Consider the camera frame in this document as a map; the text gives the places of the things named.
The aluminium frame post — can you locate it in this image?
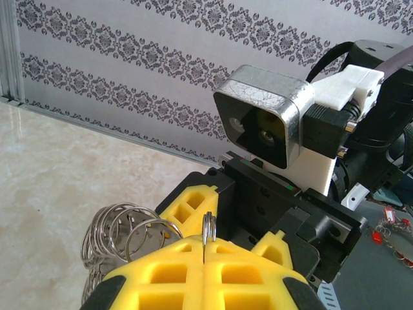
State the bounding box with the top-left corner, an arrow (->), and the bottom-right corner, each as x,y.
0,0 -> 26,104

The black right gripper cable loop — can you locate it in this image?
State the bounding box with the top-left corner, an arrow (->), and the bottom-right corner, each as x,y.
305,41 -> 408,151

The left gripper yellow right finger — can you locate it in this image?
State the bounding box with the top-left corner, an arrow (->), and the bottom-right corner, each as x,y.
205,237 -> 323,310

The slotted grey cable duct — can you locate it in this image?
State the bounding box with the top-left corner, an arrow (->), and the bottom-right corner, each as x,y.
317,282 -> 340,310

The silver split key ring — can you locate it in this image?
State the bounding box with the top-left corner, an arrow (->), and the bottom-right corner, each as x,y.
202,211 -> 217,242

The silver key ring bunch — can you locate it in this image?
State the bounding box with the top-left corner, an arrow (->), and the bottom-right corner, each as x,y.
79,201 -> 185,304
376,216 -> 413,269

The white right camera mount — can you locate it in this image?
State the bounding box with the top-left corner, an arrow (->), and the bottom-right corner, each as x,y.
257,63 -> 385,196

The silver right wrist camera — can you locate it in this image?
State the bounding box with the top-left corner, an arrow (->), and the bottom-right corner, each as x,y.
212,63 -> 316,171

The black camera cable plug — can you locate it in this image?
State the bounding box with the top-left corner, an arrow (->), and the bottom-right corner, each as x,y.
303,102 -> 359,160

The grey sheet metal tray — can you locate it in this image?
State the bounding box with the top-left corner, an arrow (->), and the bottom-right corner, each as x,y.
335,193 -> 413,310

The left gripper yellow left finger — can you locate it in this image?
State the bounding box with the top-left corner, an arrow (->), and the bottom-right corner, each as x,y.
80,234 -> 207,310

